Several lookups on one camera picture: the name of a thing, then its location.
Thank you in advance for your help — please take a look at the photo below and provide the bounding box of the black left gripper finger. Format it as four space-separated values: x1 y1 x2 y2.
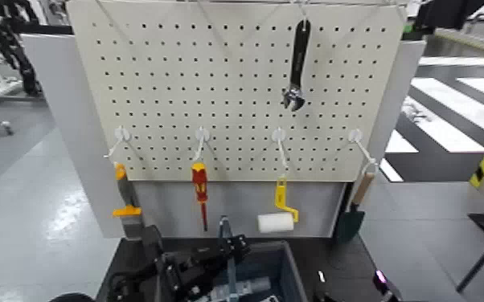
315 269 328 302

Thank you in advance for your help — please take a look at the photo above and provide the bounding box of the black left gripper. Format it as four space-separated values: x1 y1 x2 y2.
162 234 252 302

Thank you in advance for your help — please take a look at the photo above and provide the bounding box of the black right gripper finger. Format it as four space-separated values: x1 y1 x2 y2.
371 268 400 302

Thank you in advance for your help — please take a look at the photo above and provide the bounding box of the blue-grey plastic crate with handle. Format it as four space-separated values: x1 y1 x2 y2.
183 215 309 302

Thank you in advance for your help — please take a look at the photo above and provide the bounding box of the silver metal part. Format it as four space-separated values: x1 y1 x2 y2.
199 277 273 302

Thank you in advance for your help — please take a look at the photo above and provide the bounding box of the red yellow screwdriver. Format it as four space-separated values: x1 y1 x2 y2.
191 161 209 232

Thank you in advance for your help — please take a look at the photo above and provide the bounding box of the white pegboard hook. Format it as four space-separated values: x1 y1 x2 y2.
103 125 133 161
191 126 211 163
270 127 290 178
348 127 380 176

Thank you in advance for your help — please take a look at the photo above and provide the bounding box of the beige perforated pegboard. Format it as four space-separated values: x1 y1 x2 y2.
65 0 408 183

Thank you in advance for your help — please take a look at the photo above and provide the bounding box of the black adjustable wrench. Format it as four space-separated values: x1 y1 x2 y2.
282 18 312 112

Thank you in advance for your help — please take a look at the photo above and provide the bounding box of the white backing panel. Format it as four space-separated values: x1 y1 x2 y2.
21 33 427 239

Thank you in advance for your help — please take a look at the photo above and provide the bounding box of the yellow handled white paint roller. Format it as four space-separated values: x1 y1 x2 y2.
256 178 301 235

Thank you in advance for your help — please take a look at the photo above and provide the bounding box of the green trowel wooden handle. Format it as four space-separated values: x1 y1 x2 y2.
335 172 376 245

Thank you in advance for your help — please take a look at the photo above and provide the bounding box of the orange grey handled scraper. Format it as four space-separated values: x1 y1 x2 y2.
112 161 146 241

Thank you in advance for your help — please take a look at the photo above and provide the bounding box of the metal wire wrench hook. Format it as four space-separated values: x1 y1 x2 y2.
293 0 311 27

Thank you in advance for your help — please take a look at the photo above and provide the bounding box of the black cable chain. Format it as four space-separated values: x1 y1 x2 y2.
0 0 43 98

